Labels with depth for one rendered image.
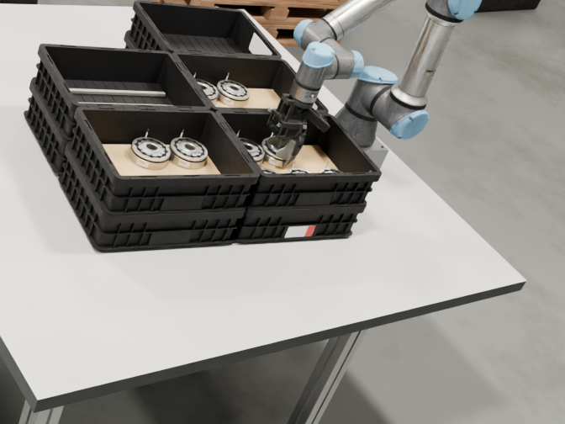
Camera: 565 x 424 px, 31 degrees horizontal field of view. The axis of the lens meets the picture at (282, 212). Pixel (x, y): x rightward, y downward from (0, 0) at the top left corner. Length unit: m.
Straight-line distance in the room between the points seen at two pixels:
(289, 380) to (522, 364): 1.04
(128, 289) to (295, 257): 0.53
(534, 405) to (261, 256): 1.56
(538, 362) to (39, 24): 2.25
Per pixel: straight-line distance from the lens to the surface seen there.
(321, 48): 2.68
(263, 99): 3.15
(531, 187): 5.36
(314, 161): 2.94
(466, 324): 4.12
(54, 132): 2.73
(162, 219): 2.53
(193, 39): 3.37
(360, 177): 2.77
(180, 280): 2.53
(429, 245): 3.07
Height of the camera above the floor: 2.25
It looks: 32 degrees down
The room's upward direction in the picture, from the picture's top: 23 degrees clockwise
